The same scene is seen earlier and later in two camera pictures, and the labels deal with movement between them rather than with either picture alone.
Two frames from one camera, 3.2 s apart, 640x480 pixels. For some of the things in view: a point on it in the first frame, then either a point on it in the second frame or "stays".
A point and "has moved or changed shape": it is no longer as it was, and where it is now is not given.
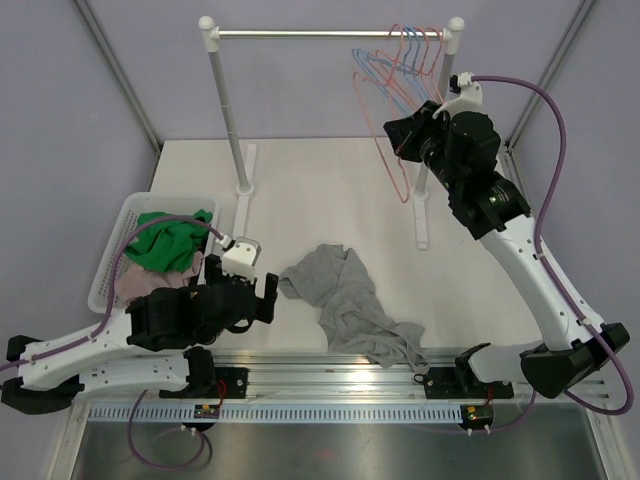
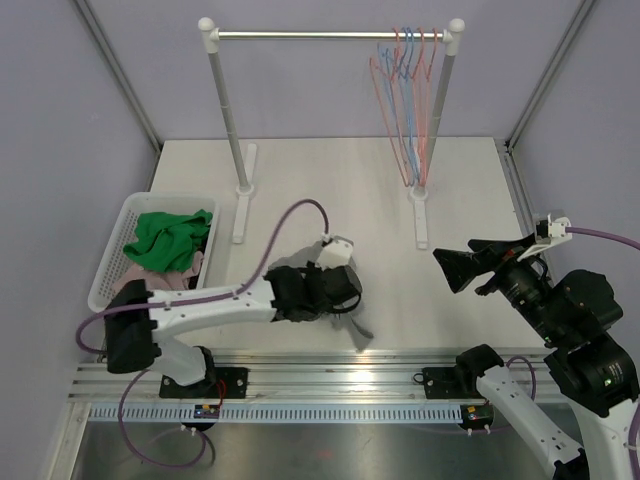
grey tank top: [352, 317] has moved or changed shape
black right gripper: [405, 134] -> [461, 267]
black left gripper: [265, 311] -> [313, 269]
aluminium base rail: [322, 379] stays
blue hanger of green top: [404, 70] -> [398, 86]
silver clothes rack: [244, 191] stays
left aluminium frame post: [102, 39] stays
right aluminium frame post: [538, 97] stays
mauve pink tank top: [134, 282] stays
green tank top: [169, 245] stays
